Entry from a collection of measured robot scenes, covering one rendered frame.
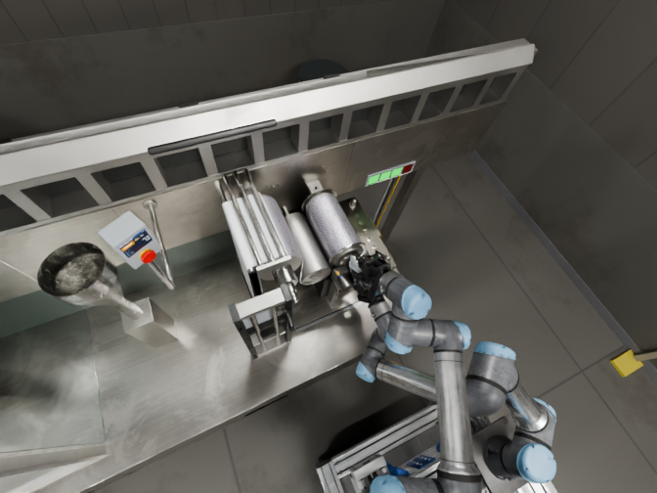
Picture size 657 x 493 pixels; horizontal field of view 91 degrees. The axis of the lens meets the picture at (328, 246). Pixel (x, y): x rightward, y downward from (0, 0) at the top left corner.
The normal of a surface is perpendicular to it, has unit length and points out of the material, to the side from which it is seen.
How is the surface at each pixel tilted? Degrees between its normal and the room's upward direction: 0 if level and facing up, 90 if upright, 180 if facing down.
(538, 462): 8
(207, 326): 0
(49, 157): 54
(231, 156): 0
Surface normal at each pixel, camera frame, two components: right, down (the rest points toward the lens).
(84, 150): 0.40, 0.37
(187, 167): 0.11, -0.47
